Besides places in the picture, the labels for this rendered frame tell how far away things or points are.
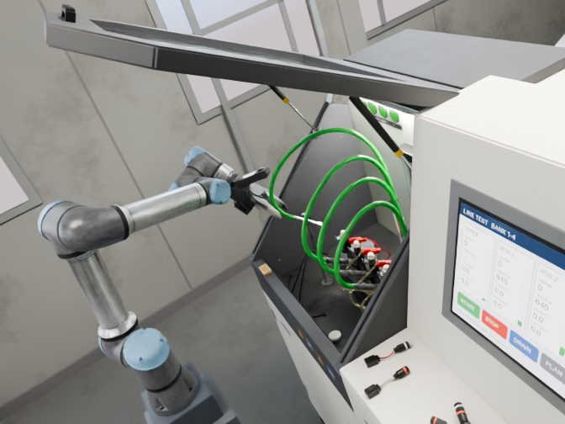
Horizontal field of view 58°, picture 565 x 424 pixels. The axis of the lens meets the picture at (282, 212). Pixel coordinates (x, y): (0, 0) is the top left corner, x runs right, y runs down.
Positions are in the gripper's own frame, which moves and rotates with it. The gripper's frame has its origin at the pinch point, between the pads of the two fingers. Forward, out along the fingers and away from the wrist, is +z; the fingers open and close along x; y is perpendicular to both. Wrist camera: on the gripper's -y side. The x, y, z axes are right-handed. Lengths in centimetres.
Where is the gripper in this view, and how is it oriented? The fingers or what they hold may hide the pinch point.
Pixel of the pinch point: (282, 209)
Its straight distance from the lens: 165.5
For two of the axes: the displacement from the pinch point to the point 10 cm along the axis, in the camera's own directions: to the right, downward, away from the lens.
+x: -2.5, 3.7, -8.9
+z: 8.3, 5.6, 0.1
